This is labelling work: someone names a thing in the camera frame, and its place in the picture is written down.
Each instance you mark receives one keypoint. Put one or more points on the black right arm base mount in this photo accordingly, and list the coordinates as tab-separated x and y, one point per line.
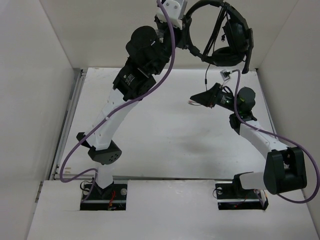
228	199

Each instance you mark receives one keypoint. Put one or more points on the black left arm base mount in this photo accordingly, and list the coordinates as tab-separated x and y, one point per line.
113	198

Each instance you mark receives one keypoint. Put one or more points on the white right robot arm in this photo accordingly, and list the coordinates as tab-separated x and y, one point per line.
284	169

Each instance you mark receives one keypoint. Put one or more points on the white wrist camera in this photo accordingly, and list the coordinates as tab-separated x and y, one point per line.
175	10
225	75

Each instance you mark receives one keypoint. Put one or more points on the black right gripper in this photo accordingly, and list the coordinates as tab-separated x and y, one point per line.
208	98

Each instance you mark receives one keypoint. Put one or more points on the black over-ear headphones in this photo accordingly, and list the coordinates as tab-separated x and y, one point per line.
236	32

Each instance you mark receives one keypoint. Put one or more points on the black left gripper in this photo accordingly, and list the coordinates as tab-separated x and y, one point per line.
183	34

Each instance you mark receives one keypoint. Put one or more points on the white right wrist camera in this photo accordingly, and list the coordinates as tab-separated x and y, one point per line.
225	75

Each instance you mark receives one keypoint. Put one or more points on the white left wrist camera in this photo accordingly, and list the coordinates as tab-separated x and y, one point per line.
175	10

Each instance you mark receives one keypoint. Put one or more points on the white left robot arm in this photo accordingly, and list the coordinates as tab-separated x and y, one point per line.
151	54

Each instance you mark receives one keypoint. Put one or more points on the white front cover board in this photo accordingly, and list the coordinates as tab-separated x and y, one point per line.
165	210

